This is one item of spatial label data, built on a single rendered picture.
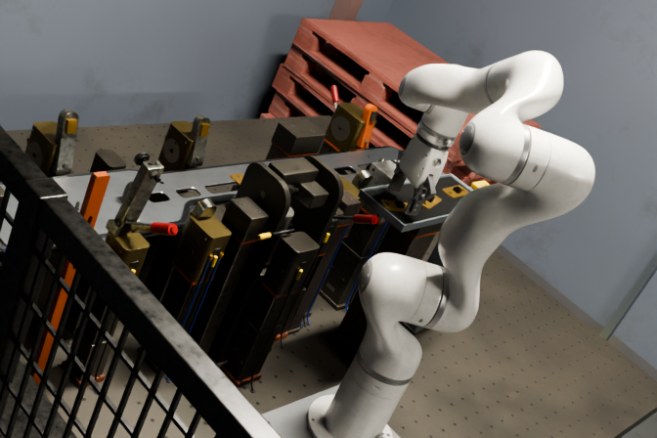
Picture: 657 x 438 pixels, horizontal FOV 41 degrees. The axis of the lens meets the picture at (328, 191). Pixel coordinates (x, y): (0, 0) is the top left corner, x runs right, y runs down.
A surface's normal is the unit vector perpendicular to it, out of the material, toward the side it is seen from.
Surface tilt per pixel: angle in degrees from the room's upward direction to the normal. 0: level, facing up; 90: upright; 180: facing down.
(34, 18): 90
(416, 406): 0
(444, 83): 67
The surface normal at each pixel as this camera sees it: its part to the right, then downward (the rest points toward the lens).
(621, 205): -0.66, 0.10
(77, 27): 0.65, 0.57
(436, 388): 0.37, -0.82
